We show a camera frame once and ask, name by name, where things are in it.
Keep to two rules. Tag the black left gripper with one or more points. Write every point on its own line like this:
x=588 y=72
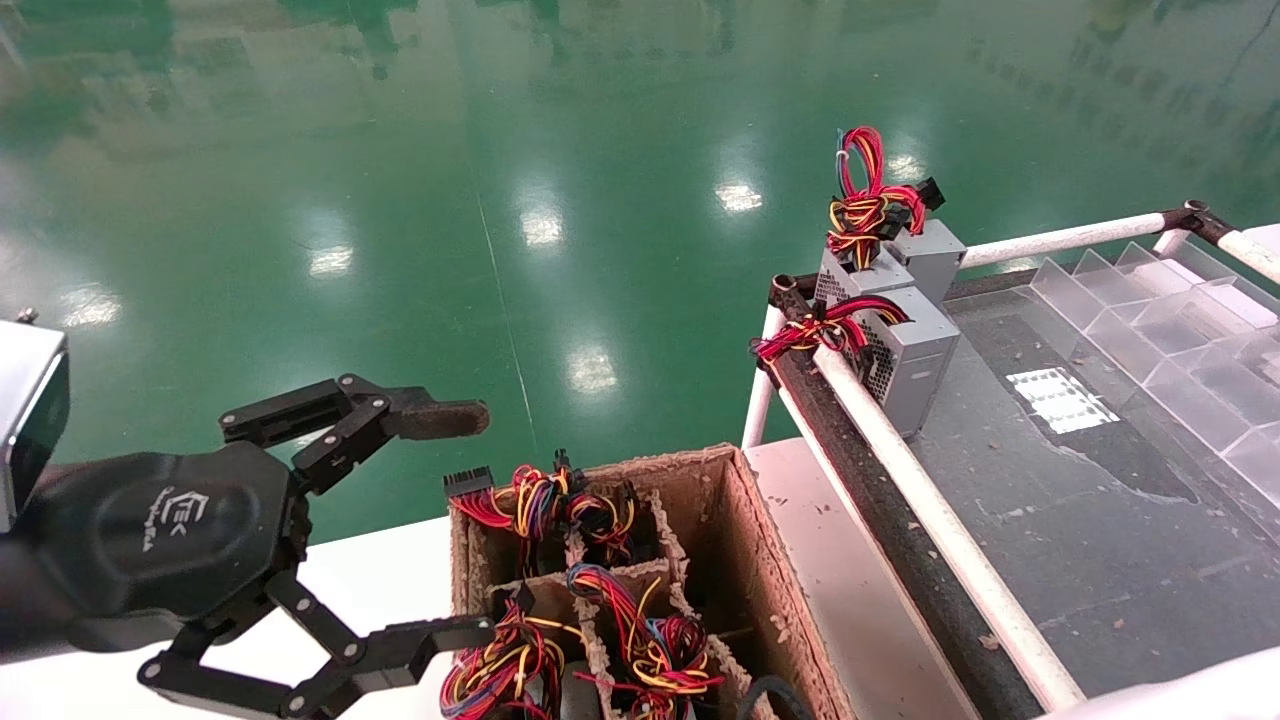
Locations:
x=165 y=530

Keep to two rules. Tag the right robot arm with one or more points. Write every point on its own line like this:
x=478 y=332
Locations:
x=1200 y=695

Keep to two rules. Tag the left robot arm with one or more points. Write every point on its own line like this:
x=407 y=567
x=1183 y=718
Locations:
x=18 y=605

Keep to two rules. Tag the brown cardboard divider box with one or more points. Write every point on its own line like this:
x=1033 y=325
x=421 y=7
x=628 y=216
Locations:
x=740 y=560

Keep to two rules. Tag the white leg pipe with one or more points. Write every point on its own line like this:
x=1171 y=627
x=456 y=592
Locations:
x=757 y=410

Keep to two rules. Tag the white flat panel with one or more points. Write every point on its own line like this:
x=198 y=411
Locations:
x=830 y=560

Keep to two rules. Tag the grey power supply tall loop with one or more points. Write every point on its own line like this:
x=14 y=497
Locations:
x=935 y=250

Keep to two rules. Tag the white perforated sheet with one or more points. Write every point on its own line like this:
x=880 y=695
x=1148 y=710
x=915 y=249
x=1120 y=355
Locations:
x=1060 y=400

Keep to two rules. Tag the clear acrylic divider tray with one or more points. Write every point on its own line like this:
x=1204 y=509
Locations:
x=1130 y=300

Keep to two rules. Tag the short white pipe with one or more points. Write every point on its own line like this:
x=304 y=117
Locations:
x=1170 y=243

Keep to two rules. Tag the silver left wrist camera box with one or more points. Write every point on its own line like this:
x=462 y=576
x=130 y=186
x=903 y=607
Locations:
x=25 y=420

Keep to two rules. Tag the long white rail pipe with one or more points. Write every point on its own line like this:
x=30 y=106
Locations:
x=950 y=530

